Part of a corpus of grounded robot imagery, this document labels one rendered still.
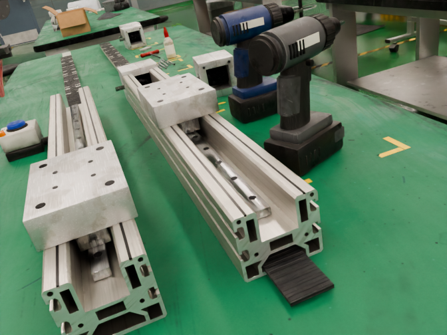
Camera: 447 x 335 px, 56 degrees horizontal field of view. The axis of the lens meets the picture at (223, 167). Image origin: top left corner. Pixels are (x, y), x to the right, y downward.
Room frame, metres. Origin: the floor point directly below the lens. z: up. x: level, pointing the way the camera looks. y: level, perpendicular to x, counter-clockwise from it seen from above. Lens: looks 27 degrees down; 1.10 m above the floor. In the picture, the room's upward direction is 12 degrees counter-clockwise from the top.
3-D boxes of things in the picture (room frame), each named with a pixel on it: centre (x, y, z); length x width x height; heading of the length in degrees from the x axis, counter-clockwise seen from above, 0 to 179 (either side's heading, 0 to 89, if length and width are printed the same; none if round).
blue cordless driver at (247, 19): (0.88, -0.13, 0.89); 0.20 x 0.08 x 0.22; 106
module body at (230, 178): (0.75, 0.06, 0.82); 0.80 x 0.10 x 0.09; 15
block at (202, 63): (1.09, -0.02, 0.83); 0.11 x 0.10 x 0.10; 97
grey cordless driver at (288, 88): (0.63, -0.16, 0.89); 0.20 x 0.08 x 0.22; 127
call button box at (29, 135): (0.94, 0.43, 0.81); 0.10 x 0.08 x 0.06; 105
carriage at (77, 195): (0.46, 0.18, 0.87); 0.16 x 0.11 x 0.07; 15
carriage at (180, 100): (0.75, 0.06, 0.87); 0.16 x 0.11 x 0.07; 15
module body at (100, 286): (0.70, 0.24, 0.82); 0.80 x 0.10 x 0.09; 15
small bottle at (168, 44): (1.67, 0.11, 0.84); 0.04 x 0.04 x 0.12
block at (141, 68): (1.18, 0.19, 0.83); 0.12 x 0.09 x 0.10; 105
